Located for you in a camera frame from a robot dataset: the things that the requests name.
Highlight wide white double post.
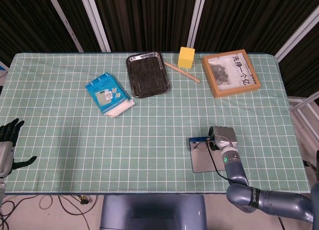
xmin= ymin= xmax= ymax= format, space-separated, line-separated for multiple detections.
xmin=78 ymin=0 xmax=112 ymax=53

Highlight black floor cable loop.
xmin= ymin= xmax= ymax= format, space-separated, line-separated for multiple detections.
xmin=58 ymin=195 xmax=99 ymax=216

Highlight wooden stick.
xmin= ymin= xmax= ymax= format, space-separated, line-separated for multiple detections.
xmin=163 ymin=61 xmax=201 ymax=84

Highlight thin metal eyeglasses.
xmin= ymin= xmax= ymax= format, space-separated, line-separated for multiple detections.
xmin=191 ymin=141 xmax=210 ymax=151

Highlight dark floor cable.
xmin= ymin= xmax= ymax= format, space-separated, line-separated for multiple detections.
xmin=0 ymin=201 xmax=16 ymax=230

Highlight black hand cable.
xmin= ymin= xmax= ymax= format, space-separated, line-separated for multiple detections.
xmin=205 ymin=136 xmax=234 ymax=183

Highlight green grid tablecloth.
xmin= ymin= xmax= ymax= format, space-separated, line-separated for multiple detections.
xmin=0 ymin=52 xmax=312 ymax=195

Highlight blue wet-wipes packet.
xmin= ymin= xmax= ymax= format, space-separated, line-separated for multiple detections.
xmin=85 ymin=72 xmax=136 ymax=119

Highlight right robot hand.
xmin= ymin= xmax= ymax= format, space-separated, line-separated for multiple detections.
xmin=208 ymin=126 xmax=239 ymax=152

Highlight light floor cable loop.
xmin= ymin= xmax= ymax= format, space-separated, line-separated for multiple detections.
xmin=39 ymin=195 xmax=54 ymax=210

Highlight yellow sponge block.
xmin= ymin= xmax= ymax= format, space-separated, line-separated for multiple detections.
xmin=177 ymin=46 xmax=195 ymax=69

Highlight thin white frame post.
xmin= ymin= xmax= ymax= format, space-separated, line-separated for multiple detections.
xmin=45 ymin=0 xmax=84 ymax=53

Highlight grey-blue robot torso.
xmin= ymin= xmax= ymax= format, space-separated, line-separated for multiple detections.
xmin=99 ymin=194 xmax=208 ymax=230

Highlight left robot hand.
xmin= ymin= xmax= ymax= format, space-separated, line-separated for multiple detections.
xmin=0 ymin=118 xmax=37 ymax=179

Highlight black pleated curtain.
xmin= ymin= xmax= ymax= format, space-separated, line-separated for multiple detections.
xmin=0 ymin=0 xmax=319 ymax=96

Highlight wooden picture frame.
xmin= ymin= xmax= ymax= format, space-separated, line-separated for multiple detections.
xmin=201 ymin=49 xmax=262 ymax=99

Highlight white metal rack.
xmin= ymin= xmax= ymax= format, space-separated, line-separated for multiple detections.
xmin=288 ymin=90 xmax=319 ymax=121

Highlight blue glasses case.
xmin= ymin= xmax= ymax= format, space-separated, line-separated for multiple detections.
xmin=188 ymin=136 xmax=226 ymax=173

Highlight stainless steel tray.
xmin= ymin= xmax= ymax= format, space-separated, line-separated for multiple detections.
xmin=126 ymin=51 xmax=171 ymax=99

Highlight blue white sign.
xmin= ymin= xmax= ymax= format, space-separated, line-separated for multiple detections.
xmin=0 ymin=61 xmax=10 ymax=78

